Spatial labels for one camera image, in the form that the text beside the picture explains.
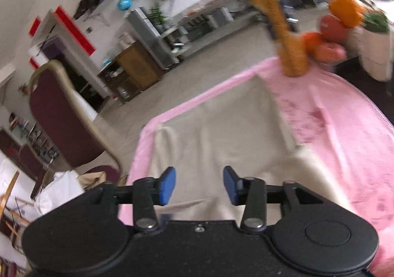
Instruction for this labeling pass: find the large orange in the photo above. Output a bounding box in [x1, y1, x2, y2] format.
[328, 0, 368, 28]

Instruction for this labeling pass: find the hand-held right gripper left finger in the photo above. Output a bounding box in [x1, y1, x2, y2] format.
[115, 166, 177, 233]

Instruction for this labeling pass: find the wooden cabinet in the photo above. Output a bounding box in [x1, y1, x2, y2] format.
[97, 42, 164, 105]

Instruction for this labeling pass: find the maroon chair with gold frame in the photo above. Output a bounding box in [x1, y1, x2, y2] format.
[29, 60, 124, 185]

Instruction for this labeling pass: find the red apple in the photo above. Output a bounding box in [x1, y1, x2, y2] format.
[318, 14, 350, 44]

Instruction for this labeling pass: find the white cup with green lid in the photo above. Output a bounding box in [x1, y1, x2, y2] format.
[359, 11, 394, 82]

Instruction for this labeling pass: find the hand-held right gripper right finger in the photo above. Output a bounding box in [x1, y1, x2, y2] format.
[223, 165, 324, 233]

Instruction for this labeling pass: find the orange juice bottle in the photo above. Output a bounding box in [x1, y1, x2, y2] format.
[249, 0, 310, 77]

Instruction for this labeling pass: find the green potted plant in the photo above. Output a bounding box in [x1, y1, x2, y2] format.
[148, 3, 168, 31]

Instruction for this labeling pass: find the beige sweatshirt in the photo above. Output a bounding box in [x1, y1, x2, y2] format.
[152, 76, 353, 225]

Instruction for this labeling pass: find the white garment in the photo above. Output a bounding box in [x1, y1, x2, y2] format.
[34, 169, 85, 216]

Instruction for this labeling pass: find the small silver speaker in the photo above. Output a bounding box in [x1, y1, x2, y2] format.
[209, 6, 234, 28]

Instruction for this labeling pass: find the small orange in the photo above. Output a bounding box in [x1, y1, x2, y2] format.
[303, 32, 324, 53]

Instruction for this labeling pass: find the red paper banner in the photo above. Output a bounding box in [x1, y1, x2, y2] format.
[28, 17, 42, 36]
[54, 6, 96, 56]

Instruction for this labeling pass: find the pink printed blanket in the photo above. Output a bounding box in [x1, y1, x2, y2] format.
[118, 57, 394, 277]

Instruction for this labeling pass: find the grey television stand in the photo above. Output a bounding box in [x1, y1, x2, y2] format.
[160, 0, 265, 50]

